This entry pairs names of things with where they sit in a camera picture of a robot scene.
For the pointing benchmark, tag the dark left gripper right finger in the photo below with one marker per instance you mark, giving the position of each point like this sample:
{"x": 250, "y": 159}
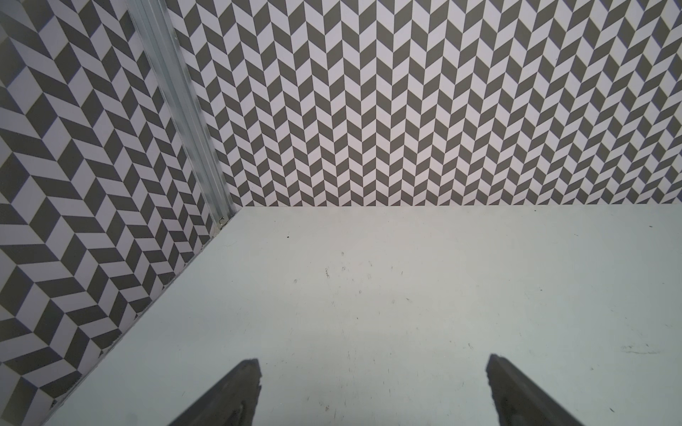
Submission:
{"x": 520, "y": 401}

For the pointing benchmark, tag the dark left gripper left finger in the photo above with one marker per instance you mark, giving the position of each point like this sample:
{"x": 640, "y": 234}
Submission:
{"x": 231, "y": 401}

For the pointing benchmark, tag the aluminium corner post left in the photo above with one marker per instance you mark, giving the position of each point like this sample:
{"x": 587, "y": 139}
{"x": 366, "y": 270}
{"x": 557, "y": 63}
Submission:
{"x": 152, "y": 20}

